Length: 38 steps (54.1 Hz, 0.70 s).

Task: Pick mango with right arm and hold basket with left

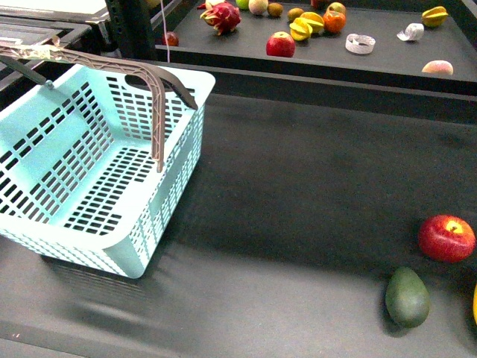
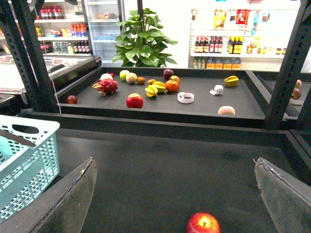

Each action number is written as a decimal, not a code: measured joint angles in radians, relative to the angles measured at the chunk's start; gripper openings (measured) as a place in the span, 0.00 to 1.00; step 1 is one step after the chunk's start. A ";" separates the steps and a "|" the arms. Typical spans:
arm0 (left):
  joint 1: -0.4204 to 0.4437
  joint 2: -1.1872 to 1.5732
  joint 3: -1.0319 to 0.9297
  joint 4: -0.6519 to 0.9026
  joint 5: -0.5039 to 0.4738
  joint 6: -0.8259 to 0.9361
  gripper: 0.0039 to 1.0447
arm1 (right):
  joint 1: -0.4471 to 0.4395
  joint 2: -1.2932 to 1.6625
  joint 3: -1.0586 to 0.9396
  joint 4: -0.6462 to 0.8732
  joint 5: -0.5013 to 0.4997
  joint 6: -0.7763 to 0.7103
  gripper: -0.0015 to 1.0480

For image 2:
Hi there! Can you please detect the red yellow peach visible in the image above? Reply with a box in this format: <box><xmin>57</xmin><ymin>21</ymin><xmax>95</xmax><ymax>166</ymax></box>
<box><xmin>169</xmin><ymin>75</ymin><xmax>180</xmax><ymax>83</ymax></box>

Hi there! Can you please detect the pale pink peach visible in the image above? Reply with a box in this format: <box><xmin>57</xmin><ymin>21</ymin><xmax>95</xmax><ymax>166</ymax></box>
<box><xmin>218</xmin><ymin>106</ymin><xmax>236</xmax><ymax>116</ymax></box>

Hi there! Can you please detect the black display shelf tray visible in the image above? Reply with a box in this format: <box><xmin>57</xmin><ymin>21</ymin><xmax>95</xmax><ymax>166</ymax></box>
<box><xmin>57</xmin><ymin>67</ymin><xmax>271</xmax><ymax>128</ymax></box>

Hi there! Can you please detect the pink dragon fruit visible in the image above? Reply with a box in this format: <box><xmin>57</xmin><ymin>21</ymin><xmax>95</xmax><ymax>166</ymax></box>
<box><xmin>92</xmin><ymin>79</ymin><xmax>119</xmax><ymax>96</ymax></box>

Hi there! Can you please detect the brown basket handle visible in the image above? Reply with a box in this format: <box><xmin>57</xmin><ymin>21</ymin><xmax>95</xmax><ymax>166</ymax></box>
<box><xmin>0</xmin><ymin>130</ymin><xmax>36</xmax><ymax>147</ymax></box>

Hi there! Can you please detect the yellow star fruit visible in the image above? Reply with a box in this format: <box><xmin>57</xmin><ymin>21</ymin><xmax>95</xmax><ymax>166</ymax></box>
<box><xmin>145</xmin><ymin>85</ymin><xmax>158</xmax><ymax>98</ymax></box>
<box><xmin>152</xmin><ymin>81</ymin><xmax>166</xmax><ymax>93</ymax></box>
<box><xmin>224</xmin><ymin>75</ymin><xmax>240</xmax><ymax>87</ymax></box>

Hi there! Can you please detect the yellow star fruit back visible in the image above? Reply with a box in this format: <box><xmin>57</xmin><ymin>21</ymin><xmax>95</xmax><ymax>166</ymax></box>
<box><xmin>152</xmin><ymin>81</ymin><xmax>166</xmax><ymax>93</ymax></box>

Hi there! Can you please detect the red apple on table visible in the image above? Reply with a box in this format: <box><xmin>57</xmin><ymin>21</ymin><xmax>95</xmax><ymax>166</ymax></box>
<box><xmin>186</xmin><ymin>212</ymin><xmax>221</xmax><ymax>233</ymax></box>

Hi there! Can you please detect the orange persimmon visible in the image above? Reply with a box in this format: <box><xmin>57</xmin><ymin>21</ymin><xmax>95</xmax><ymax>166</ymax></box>
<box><xmin>165</xmin><ymin>80</ymin><xmax>179</xmax><ymax>92</ymax></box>

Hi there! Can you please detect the white round fruit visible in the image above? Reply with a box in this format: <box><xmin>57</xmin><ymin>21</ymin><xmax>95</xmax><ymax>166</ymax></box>
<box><xmin>100</xmin><ymin>73</ymin><xmax>113</xmax><ymax>80</ymax></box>

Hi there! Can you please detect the dark purple plum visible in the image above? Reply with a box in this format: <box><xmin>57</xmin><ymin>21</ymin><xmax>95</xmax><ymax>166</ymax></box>
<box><xmin>162</xmin><ymin>69</ymin><xmax>174</xmax><ymax>80</ymax></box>

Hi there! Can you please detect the red apple on shelf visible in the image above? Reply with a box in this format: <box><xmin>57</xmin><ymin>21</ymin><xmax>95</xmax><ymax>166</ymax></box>
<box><xmin>126</xmin><ymin>93</ymin><xmax>144</xmax><ymax>108</ymax></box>

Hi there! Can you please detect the green apple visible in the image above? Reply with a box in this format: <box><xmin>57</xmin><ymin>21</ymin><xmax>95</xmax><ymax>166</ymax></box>
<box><xmin>120</xmin><ymin>70</ymin><xmax>130</xmax><ymax>81</ymax></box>

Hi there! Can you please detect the yellow star fruit front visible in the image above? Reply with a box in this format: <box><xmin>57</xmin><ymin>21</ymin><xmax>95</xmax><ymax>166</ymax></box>
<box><xmin>145</xmin><ymin>85</ymin><xmax>158</xmax><ymax>98</ymax></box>

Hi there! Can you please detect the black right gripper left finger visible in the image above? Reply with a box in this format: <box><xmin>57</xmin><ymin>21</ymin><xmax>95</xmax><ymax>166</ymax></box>
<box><xmin>0</xmin><ymin>157</ymin><xmax>97</xmax><ymax>233</ymax></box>

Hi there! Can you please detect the yellow star fruit right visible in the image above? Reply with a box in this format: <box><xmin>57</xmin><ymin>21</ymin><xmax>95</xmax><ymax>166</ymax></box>
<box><xmin>224</xmin><ymin>75</ymin><xmax>240</xmax><ymax>87</ymax></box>

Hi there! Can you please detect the green potted plant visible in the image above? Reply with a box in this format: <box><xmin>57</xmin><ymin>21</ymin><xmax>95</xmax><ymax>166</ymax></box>
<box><xmin>112</xmin><ymin>8</ymin><xmax>177</xmax><ymax>67</ymax></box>

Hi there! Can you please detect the white paper roll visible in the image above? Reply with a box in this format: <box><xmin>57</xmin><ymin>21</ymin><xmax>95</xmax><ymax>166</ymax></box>
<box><xmin>209</xmin><ymin>85</ymin><xmax>224</xmax><ymax>95</ymax></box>

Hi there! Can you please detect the brown kiwi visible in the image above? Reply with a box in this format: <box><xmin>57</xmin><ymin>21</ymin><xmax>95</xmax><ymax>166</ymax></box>
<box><xmin>137</xmin><ymin>77</ymin><xmax>146</xmax><ymax>85</ymax></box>
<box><xmin>147</xmin><ymin>79</ymin><xmax>156</xmax><ymax>85</ymax></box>

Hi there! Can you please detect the white tape ring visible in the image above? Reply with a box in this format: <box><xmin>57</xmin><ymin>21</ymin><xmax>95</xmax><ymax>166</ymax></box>
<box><xmin>177</xmin><ymin>91</ymin><xmax>195</xmax><ymax>104</ymax></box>

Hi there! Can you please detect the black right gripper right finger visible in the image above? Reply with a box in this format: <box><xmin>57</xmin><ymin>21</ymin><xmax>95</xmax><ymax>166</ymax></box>
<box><xmin>254</xmin><ymin>157</ymin><xmax>311</xmax><ymax>233</ymax></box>

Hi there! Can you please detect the small dark red apple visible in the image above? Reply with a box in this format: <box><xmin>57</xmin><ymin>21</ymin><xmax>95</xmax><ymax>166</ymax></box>
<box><xmin>66</xmin><ymin>95</ymin><xmax>78</xmax><ymax>104</ymax></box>

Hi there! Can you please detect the light blue plastic basket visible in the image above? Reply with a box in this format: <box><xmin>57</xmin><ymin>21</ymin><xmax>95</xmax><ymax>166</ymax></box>
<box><xmin>0</xmin><ymin>115</ymin><xmax>60</xmax><ymax>221</ymax></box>

